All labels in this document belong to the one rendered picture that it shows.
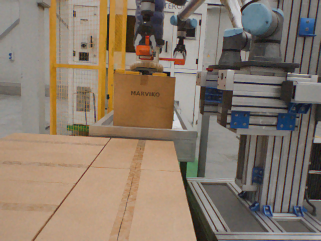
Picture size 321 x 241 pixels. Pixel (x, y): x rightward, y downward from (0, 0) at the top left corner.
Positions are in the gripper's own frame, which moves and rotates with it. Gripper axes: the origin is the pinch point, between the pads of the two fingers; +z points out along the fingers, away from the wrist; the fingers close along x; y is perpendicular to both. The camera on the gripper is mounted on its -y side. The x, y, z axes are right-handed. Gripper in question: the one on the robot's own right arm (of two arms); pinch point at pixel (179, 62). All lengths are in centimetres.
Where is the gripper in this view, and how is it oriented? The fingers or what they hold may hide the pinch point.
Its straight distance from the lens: 255.1
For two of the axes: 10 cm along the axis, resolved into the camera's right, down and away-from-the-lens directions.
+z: -0.7, 9.8, 1.8
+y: 0.2, 1.8, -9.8
